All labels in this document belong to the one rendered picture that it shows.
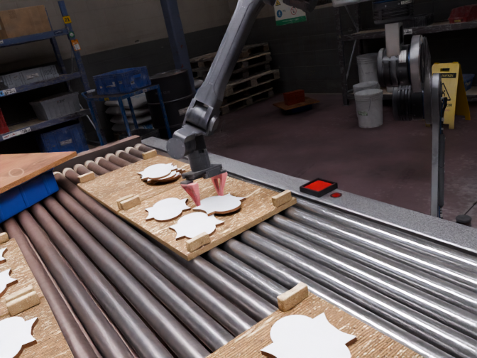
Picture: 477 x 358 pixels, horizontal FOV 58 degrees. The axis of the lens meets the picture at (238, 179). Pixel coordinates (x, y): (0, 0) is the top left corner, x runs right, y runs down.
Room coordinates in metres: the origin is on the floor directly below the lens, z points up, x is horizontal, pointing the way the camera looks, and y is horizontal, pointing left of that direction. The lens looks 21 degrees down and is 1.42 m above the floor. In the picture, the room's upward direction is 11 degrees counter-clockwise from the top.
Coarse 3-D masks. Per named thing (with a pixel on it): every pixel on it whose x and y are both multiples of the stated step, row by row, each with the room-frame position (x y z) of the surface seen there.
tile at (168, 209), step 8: (160, 200) 1.20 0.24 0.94; (168, 200) 1.19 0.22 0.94; (176, 200) 1.17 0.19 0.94; (184, 200) 1.16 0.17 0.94; (152, 208) 1.15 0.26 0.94; (160, 208) 1.14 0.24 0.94; (168, 208) 1.13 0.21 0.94; (176, 208) 1.12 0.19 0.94; (184, 208) 1.11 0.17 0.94; (152, 216) 1.10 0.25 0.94; (160, 216) 1.08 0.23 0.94; (168, 216) 1.07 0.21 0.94; (176, 216) 1.07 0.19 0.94
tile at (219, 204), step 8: (208, 200) 1.12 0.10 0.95; (216, 200) 1.11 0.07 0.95; (224, 200) 1.10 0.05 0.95; (232, 200) 1.08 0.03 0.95; (240, 200) 1.08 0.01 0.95; (200, 208) 1.07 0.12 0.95; (208, 208) 1.06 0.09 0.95; (216, 208) 1.04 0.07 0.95; (224, 208) 1.03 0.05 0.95; (232, 208) 1.02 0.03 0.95; (208, 216) 1.02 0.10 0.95
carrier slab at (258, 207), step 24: (168, 192) 1.27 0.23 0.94; (216, 192) 1.19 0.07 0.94; (240, 192) 1.16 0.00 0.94; (264, 192) 1.12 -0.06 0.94; (120, 216) 1.20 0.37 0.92; (144, 216) 1.13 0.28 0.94; (216, 216) 1.03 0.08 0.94; (240, 216) 1.00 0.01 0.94; (264, 216) 0.99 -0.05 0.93; (168, 240) 0.95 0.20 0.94; (216, 240) 0.90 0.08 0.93
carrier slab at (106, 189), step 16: (144, 160) 1.69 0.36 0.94; (160, 160) 1.65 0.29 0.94; (112, 176) 1.56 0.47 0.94; (128, 176) 1.52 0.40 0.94; (96, 192) 1.41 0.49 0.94; (112, 192) 1.37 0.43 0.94; (128, 192) 1.34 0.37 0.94; (144, 192) 1.31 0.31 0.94; (160, 192) 1.29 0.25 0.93; (112, 208) 1.23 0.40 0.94
